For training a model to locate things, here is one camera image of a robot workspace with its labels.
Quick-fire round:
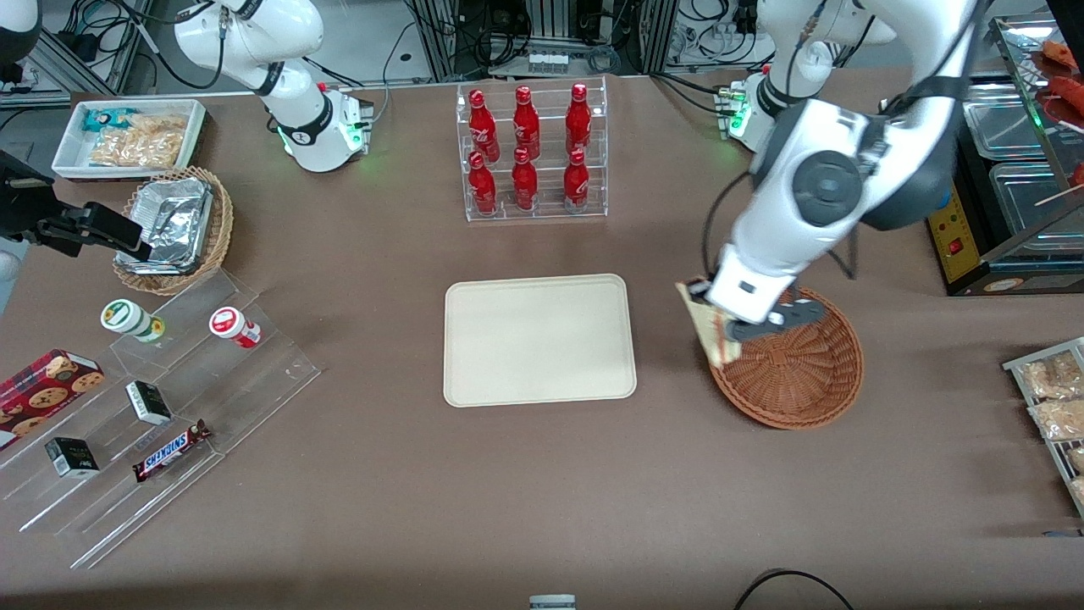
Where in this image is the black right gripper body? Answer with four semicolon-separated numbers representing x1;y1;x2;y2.
0;151;60;244

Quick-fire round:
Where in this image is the triangular sandwich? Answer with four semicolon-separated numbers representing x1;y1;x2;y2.
676;279;739;370

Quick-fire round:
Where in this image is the brown round wicker basket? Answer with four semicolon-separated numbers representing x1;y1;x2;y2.
705;285;866;431

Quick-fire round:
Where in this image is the light oval wicker basket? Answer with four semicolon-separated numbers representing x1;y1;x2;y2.
112;166;235;297

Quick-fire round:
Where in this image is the beige rectangular serving tray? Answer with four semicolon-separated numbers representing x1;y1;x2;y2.
443;273;639;409

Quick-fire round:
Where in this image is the aluminium foil container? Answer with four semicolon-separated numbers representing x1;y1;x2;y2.
115;177;214;275

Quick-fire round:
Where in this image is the white rectangular snack bin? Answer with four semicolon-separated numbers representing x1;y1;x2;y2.
51;98;209;182

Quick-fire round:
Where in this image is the green lid white cup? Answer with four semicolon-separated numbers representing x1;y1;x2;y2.
101;298;167;344

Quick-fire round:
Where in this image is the clear bag of chips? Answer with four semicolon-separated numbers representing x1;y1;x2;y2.
88;114;189;169

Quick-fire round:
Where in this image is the teal snack packet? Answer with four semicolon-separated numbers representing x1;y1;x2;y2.
81;107;137;133

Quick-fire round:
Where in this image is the red lid white cup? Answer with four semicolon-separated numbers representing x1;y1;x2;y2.
208;306;263;350

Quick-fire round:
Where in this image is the red cookie box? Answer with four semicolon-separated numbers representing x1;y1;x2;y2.
0;348;106;451

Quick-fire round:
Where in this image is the red cola bottle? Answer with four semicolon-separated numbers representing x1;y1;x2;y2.
468;152;499;216
562;148;591;214
512;86;542;161
512;147;540;212
565;82;594;156
468;89;500;163

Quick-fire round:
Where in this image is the small black carton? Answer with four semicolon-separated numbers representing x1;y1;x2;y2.
124;380;174;426
44;436;102;479

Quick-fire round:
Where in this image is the clear acrylic stepped display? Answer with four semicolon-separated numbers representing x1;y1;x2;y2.
0;269;324;571

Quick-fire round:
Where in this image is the black food warmer cabinet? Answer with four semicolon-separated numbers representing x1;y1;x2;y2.
926;13;1084;298

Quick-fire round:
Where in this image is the clear acrylic bottle rack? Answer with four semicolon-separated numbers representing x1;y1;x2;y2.
455;75;610;224

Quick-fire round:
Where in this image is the snickers chocolate bar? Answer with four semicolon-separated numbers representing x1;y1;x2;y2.
132;419;213;484

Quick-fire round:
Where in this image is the grey wire rack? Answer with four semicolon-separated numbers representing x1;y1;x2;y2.
1003;336;1084;519

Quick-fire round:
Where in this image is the black cable loop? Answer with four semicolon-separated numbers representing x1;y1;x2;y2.
733;568;857;610

